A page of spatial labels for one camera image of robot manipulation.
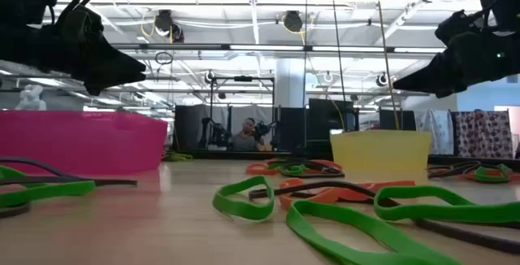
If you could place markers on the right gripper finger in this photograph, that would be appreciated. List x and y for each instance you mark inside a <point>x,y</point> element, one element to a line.
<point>445,89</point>
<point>438,70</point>

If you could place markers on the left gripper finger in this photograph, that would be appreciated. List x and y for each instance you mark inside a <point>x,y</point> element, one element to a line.
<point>105,80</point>
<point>122,59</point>

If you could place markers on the background black robot arm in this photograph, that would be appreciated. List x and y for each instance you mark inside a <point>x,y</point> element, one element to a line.
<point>215,133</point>
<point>264,129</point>

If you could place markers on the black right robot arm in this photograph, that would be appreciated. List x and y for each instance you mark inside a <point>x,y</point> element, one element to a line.
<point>503,1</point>

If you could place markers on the white hanging cloth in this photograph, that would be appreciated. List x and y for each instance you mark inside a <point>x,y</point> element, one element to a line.
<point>434,131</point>

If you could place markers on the black partition panel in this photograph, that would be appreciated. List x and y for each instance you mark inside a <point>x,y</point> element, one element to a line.
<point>406,119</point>
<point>292,129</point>

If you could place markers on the white humanoid figure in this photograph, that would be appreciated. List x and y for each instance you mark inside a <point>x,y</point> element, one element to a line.
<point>30,98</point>

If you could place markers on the floral patterned cloth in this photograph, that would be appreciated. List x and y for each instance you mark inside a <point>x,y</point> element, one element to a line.
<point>483,135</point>

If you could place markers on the red plastic basket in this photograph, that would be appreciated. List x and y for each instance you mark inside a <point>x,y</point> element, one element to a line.
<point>81,143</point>

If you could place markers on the yellow plastic basket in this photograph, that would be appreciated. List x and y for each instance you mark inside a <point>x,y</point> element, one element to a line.
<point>382,151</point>

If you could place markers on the black curtain panel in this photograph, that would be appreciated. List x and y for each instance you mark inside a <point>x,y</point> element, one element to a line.
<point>189,127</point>

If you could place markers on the black screen panel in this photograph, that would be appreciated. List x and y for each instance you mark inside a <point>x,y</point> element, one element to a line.
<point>325,122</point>

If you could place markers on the long ceiling light bar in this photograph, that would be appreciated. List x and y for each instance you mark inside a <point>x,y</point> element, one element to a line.
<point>264,48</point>

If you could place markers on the person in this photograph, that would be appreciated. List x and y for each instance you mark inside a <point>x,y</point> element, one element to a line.
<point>245,139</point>

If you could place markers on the white building column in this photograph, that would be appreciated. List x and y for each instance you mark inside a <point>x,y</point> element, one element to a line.
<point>290,82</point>

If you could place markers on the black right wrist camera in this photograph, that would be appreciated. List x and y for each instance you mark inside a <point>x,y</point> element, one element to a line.
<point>459,27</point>

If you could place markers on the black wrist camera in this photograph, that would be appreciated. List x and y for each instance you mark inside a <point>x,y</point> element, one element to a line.
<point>459,27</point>
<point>81,23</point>

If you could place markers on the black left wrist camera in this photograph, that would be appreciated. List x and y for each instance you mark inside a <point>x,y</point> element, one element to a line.
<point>81,23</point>

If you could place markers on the background black station frame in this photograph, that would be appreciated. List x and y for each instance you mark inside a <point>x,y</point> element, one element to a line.
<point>241,78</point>

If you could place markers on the black aluminium table frame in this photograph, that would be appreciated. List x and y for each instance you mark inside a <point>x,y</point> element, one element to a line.
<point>227,155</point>

